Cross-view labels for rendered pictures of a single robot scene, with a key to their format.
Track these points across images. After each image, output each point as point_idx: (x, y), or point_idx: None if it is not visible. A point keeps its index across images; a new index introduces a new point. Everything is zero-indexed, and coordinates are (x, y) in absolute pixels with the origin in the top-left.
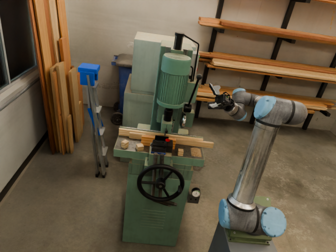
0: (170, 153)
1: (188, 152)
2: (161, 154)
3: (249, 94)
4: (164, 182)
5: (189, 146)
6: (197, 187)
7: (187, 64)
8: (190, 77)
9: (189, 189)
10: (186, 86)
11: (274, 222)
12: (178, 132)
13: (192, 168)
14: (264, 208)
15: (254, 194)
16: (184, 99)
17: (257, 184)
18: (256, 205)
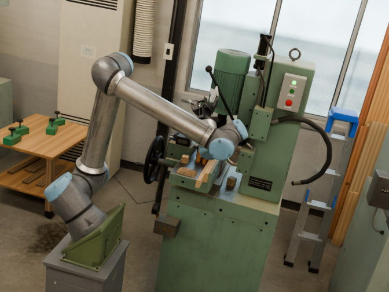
0: (175, 143)
1: (187, 167)
2: (172, 137)
3: (227, 127)
4: (151, 156)
5: (200, 172)
6: (170, 223)
7: (219, 55)
8: (288, 115)
9: (168, 215)
10: (219, 86)
11: (55, 181)
12: (267, 203)
13: (175, 186)
14: (74, 179)
15: (83, 150)
16: (218, 105)
17: (85, 139)
18: (83, 179)
